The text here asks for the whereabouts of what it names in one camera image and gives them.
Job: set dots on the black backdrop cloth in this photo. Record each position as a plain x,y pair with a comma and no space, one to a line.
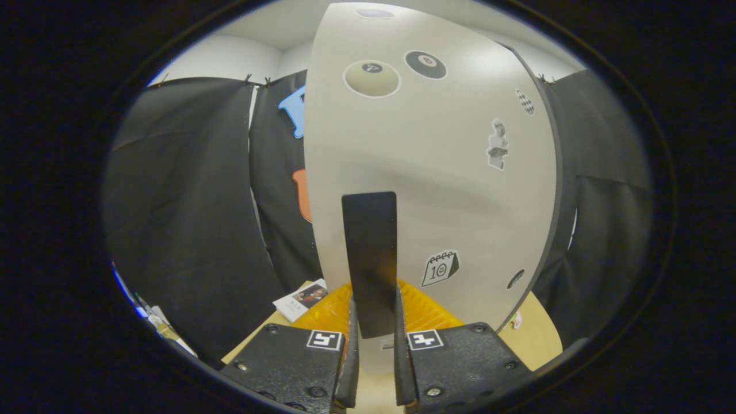
184,201

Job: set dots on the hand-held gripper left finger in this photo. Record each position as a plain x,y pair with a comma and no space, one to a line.
351,374

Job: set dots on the green and pink plush toy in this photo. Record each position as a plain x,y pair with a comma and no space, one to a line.
517,320

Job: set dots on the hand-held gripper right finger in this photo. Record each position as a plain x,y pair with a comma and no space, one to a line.
402,374

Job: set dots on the colourful clutter pile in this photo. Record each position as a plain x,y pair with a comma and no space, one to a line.
155,322

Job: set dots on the white book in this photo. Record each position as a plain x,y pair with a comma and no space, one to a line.
299,300

